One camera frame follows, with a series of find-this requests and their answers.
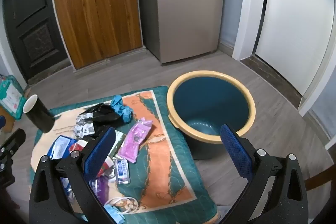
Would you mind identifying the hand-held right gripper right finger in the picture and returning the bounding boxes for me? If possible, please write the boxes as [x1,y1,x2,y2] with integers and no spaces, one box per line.
[220,124,309,224]

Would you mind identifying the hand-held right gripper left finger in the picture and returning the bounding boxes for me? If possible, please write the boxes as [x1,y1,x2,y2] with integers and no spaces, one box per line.
[28,126,117,224]

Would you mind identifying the red white wrapper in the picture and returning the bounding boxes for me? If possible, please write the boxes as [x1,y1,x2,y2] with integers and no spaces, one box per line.
[69,140,88,155]

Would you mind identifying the blue white packet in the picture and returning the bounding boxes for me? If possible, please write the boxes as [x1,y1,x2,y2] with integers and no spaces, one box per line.
[48,135,78,160]

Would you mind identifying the blue bucket with yellow rim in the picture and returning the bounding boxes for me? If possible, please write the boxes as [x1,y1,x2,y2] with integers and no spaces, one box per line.
[166,70,256,161]

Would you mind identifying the grey green packet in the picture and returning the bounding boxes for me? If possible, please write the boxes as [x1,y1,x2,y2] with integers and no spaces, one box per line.
[110,131,126,159]

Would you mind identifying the small blue white sachet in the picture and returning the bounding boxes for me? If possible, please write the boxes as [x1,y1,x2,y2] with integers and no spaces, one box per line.
[114,157,131,185]

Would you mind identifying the green printed box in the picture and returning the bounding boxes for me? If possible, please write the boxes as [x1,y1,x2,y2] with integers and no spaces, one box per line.
[0,75,27,121]

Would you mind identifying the crumpled printed paper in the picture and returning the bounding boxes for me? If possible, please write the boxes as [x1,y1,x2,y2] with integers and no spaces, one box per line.
[73,112,96,138]

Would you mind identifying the black paper cup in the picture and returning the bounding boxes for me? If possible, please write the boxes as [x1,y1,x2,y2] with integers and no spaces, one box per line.
[22,94,55,134]

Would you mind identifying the pink wrapper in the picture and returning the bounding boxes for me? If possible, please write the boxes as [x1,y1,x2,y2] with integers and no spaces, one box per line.
[117,117,153,164]

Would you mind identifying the purple wrapper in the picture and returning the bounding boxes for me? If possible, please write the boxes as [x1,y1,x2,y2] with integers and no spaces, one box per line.
[89,175,109,205]

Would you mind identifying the black plastic bag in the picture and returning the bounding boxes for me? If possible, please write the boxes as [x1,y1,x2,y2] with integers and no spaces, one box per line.
[83,103,124,139]

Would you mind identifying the blue crumpled glove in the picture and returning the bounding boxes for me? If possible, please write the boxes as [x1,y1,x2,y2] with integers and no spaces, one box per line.
[110,95,133,124]

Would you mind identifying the teal orange printed mat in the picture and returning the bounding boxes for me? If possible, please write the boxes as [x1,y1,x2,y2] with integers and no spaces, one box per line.
[30,85,219,224]

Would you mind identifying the blue face mask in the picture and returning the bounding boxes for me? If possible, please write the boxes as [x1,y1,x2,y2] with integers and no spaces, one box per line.
[104,196,141,224]

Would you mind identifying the wooden chair leg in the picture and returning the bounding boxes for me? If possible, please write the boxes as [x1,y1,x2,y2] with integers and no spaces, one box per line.
[304,164,336,191]

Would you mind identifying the dark entrance door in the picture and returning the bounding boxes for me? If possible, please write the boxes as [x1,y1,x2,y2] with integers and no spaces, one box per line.
[1,0,71,83]

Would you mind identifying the wooden cabinet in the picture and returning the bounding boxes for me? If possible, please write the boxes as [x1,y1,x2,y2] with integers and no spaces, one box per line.
[50,0,143,69]

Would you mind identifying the white door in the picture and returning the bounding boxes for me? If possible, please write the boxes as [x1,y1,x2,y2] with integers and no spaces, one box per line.
[255,0,336,98]

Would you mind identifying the beige refrigerator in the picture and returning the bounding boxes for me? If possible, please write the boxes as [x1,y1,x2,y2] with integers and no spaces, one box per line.
[136,0,226,65]

